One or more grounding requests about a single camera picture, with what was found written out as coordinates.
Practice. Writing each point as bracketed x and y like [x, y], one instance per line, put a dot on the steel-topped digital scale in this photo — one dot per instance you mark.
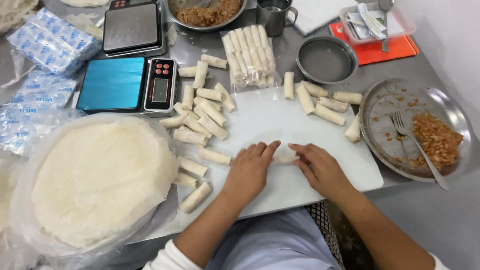
[131, 28]

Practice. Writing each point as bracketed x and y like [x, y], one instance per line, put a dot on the steel bowl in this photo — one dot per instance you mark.
[170, 13]

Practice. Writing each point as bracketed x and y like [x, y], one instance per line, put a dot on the stack of round pastry wrappers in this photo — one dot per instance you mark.
[101, 180]

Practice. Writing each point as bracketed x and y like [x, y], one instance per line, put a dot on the steel spoon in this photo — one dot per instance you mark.
[385, 26]

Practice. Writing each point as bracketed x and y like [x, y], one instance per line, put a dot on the white plastic cutting board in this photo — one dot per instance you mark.
[270, 120]

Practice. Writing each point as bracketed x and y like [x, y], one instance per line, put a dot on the heap of blue printed packets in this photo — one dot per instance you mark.
[45, 67]

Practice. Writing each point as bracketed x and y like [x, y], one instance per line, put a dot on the brown minced filling on plate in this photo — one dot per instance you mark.
[437, 140]

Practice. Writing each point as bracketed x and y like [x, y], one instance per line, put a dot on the person's white sleeve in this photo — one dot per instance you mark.
[170, 258]

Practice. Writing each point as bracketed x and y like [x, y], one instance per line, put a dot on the black white patterned cloth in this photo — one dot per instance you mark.
[326, 228]

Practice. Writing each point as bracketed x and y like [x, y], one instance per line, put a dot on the clear plastic wrapper bag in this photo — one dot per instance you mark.
[22, 210]

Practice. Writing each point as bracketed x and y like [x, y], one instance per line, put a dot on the pile of rolled spring rolls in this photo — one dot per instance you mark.
[204, 120]
[326, 108]

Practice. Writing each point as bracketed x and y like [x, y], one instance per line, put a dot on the small round steel pan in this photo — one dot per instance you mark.
[326, 60]

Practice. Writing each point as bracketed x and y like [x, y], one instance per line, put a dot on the large steel plate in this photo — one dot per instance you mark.
[386, 150]

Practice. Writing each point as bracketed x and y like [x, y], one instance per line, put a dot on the paper packets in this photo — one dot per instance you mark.
[365, 22]

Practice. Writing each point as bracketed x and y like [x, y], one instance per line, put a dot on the clear plastic container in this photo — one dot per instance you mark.
[403, 24]

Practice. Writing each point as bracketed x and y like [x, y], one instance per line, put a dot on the person's right hand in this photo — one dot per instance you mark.
[324, 172]

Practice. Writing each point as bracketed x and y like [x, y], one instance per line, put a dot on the blue-topped digital scale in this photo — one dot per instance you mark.
[112, 84]

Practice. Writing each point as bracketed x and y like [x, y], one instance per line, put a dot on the single spring roll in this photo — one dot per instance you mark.
[285, 159]

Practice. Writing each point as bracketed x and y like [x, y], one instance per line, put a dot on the steel mug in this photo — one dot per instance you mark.
[272, 18]

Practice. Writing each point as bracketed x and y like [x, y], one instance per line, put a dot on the orange board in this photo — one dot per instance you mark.
[378, 52]

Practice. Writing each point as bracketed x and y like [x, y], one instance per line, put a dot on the person's light blue apron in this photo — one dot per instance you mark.
[270, 243]

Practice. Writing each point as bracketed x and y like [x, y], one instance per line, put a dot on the brown minced filling in bowl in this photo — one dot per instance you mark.
[210, 14]

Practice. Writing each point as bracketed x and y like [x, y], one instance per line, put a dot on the fork in steel bowl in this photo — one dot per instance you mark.
[205, 3]

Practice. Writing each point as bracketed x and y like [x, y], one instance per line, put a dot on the person's left hand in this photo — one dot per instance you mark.
[245, 176]

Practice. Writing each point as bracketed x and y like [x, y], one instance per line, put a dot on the clear bag of packed rolls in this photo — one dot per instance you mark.
[249, 56]

